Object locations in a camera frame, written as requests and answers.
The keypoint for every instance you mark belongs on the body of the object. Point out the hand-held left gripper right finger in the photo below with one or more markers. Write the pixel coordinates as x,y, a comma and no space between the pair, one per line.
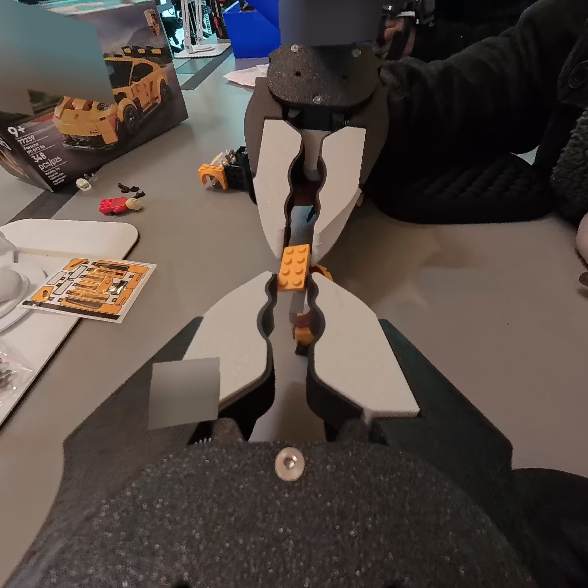
363,358

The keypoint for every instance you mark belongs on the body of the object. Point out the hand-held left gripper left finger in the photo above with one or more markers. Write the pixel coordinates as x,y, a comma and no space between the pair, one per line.
234,330

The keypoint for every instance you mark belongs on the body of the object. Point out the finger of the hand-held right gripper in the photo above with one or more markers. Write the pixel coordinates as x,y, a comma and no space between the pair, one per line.
273,183
342,183

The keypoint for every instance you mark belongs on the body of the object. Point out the orange curved lego assembly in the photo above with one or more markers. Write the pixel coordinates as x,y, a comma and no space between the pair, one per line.
304,333

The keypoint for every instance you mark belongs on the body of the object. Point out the orange studded lego plate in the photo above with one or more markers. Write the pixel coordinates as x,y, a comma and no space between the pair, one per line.
294,268

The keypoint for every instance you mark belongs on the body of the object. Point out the person's right forearm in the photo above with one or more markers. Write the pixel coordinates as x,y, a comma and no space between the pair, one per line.
459,138

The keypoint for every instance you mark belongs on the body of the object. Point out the black orange lego car chassis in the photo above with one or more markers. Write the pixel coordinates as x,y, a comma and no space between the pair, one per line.
229,174

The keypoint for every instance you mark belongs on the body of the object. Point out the red lego minifigure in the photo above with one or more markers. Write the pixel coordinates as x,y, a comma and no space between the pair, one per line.
117,205

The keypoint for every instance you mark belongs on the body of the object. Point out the lego set cardboard box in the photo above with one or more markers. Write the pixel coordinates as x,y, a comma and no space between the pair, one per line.
138,92

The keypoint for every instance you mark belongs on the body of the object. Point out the person's right hand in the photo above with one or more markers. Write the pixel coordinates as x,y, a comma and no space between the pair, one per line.
395,34

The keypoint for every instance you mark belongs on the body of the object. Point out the blue storage bin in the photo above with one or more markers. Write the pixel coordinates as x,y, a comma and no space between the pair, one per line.
252,32

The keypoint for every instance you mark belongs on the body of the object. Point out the white tablet stand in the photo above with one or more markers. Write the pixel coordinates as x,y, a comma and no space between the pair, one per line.
197,41

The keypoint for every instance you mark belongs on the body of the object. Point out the cluster of tiny black pieces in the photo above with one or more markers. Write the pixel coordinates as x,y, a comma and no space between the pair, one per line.
131,187

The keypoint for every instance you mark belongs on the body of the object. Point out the orange black sticker sheet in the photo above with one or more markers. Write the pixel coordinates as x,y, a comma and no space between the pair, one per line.
87,289

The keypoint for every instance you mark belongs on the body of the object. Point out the white rounded board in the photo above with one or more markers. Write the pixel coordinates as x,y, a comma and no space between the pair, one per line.
92,234

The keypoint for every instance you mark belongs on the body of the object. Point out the white round stand base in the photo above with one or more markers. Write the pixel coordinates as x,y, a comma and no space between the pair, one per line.
13,285

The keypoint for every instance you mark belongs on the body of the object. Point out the clear plastic bag of pieces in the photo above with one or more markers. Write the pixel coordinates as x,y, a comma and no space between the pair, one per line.
11,372

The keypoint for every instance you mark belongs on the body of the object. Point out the person's dark fleece jacket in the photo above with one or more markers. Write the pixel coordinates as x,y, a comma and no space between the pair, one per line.
572,174

